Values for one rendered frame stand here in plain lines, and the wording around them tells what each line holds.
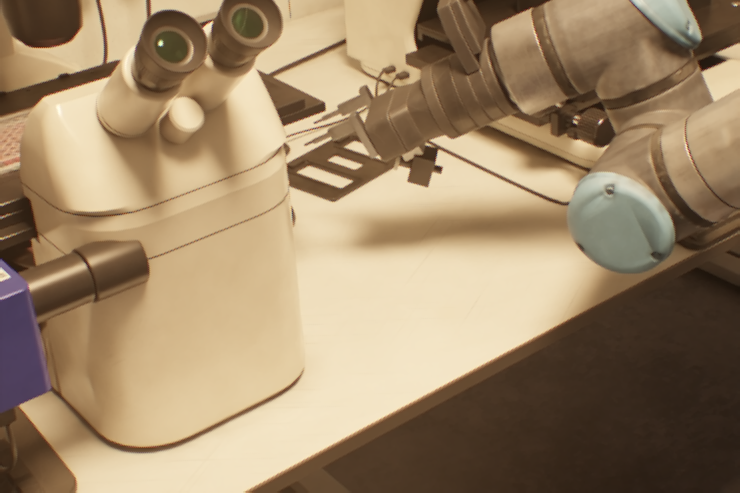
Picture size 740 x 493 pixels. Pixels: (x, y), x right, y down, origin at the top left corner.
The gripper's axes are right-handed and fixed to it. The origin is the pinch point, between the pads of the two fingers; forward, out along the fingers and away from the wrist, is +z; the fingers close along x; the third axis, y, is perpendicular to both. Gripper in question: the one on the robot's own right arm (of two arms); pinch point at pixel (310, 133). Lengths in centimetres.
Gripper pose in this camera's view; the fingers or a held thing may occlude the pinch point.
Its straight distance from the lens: 127.5
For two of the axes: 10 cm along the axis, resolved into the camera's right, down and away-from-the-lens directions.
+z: -8.7, 3.5, 3.6
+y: 4.8, 8.0, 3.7
